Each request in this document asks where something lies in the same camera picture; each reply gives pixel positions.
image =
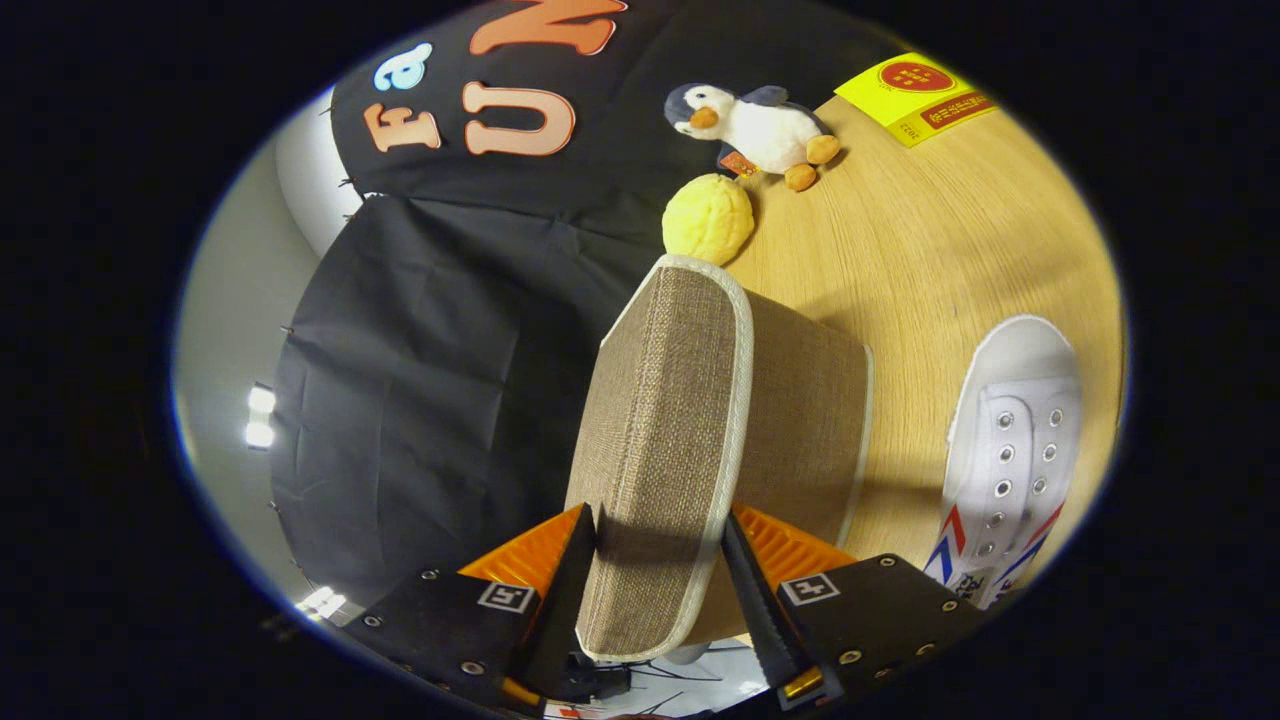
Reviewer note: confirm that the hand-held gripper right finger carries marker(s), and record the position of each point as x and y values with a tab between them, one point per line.
760	620

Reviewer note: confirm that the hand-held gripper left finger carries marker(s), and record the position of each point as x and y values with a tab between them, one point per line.
565	610

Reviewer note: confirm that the brown fabric storage box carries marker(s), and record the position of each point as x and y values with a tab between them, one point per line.
660	450

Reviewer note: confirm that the white canvas shoe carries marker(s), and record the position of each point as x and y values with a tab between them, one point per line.
1010	440

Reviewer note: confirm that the ceiling light panel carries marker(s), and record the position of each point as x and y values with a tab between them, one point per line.
260	415

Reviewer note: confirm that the yellow bun plush toy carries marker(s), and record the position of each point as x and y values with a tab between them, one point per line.
708	220

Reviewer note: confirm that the penguin plush toy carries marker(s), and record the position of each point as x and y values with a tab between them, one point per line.
765	130

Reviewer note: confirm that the yellow book red circle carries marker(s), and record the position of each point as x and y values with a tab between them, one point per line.
905	90

